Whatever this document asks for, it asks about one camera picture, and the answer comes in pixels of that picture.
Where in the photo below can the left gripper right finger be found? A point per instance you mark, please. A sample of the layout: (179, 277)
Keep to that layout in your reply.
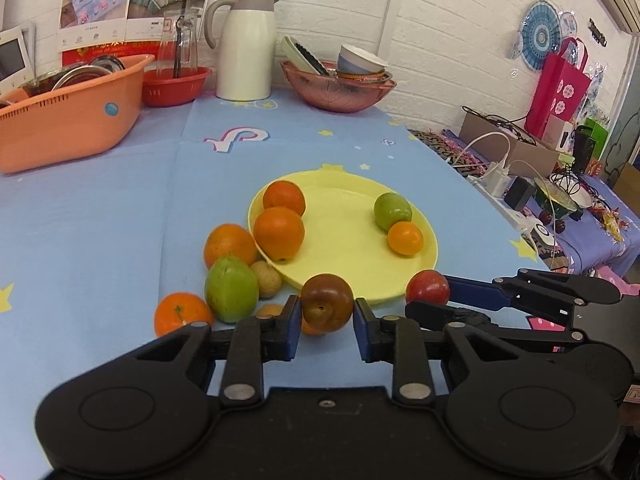
(397, 341)

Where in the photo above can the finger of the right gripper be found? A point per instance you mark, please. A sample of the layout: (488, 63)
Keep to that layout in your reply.
(486, 296)

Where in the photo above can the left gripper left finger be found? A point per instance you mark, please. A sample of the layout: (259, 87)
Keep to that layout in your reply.
(254, 342)

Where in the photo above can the small orange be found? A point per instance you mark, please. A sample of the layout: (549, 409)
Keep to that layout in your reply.
(274, 310)

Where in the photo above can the red apple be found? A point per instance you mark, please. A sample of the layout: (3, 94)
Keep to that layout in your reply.
(429, 286)

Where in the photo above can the green mango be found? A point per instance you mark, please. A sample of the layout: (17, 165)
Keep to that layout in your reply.
(231, 290)

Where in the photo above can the tan longan fruit back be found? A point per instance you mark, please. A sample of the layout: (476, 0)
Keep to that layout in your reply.
(268, 279)

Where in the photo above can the dark red-brown plum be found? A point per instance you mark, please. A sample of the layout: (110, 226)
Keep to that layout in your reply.
(327, 302)

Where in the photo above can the tangerine with stem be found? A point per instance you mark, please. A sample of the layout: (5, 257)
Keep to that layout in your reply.
(180, 309)

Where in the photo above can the small yellow-orange citrus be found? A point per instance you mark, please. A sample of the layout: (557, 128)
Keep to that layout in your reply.
(405, 238)

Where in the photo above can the large orange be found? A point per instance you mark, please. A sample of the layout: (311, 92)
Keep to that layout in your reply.
(279, 232)

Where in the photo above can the green apple front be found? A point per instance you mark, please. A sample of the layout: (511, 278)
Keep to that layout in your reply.
(390, 208)

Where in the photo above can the white power strip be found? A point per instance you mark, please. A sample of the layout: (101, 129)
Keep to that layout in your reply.
(536, 234)

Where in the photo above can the yellow plastic plate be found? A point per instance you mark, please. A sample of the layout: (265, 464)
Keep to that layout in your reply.
(342, 237)

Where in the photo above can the black power adapter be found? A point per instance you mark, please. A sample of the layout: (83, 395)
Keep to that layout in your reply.
(519, 193)

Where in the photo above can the white phone charger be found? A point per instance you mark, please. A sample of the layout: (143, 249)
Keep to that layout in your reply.
(496, 179)

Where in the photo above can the cardboard box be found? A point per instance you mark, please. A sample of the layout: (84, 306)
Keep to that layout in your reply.
(525, 157)

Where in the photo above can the pink gift bag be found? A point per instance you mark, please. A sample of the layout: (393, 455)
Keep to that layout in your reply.
(560, 88)

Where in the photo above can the pink glass bowl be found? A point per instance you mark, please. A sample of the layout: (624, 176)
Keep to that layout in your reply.
(335, 94)

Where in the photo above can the red plastic colander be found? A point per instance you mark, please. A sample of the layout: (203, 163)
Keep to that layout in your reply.
(166, 91)

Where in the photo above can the blue white ceramic bowl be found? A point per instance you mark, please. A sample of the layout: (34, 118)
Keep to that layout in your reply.
(356, 61)

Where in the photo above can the white thermos jug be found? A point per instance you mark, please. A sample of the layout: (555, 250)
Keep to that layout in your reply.
(244, 33)

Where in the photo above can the white green dish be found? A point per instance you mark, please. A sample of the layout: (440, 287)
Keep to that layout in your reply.
(301, 58)

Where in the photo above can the orange plastic basket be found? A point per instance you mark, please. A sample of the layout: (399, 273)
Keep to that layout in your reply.
(74, 122)

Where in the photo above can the glass pitcher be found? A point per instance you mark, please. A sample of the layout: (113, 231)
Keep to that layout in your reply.
(178, 52)

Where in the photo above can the steel pot lid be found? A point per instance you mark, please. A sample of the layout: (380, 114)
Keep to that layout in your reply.
(109, 62)

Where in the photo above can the bedding poster calendar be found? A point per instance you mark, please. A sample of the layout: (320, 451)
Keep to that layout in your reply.
(91, 28)

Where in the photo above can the white countertop appliance with screen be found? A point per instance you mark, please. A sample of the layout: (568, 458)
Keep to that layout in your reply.
(17, 56)

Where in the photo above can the blue round wall fan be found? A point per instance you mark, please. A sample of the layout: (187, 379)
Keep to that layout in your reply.
(538, 36)

